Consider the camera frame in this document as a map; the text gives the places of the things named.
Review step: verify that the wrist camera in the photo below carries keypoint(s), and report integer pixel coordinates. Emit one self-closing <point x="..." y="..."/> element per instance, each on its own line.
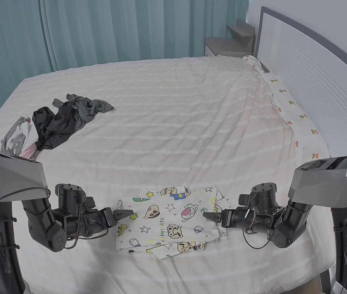
<point x="89" y="202"/>
<point x="244" y="201"/>

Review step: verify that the bed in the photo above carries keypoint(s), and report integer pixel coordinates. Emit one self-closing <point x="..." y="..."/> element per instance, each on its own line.
<point x="173" y="127"/>

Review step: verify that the black garment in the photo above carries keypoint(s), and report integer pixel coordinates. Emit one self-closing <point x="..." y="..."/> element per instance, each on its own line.
<point x="57" y="130"/>

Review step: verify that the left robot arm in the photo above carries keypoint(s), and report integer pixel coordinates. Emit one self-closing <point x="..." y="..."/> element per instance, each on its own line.
<point x="11" y="179"/>

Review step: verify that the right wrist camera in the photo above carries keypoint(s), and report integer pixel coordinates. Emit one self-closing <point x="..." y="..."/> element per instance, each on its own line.
<point x="244" y="201"/>

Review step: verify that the dark grey garment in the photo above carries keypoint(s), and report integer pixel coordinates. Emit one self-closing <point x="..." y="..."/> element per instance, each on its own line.
<point x="96" y="106"/>

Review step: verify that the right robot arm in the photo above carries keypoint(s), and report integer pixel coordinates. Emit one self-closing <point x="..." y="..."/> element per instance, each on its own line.
<point x="323" y="182"/>

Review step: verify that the pink garment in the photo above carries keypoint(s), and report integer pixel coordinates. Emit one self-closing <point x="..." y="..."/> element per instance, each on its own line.
<point x="29" y="153"/>

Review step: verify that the white printed pyjama top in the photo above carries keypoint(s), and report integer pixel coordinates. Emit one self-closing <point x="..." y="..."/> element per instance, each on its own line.
<point x="167" y="222"/>

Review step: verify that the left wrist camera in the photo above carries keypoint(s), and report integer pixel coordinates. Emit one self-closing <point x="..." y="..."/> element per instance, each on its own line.
<point x="89" y="202"/>

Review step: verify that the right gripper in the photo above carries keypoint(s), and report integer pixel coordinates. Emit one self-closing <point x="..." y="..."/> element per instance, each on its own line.
<point x="239" y="220"/>

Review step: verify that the grey and white garment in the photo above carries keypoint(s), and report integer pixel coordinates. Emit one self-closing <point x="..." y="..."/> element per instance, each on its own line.
<point x="15" y="136"/>

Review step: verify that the grey bedside table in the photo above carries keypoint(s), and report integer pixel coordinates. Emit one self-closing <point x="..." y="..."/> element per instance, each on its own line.
<point x="225" y="41"/>

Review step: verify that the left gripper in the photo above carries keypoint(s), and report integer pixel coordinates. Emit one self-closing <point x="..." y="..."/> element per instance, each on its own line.
<point x="96" y="220"/>

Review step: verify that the blue-green curtain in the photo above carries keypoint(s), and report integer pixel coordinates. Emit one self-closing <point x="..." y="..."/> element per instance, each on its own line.
<point x="145" y="20"/>
<point x="11" y="41"/>

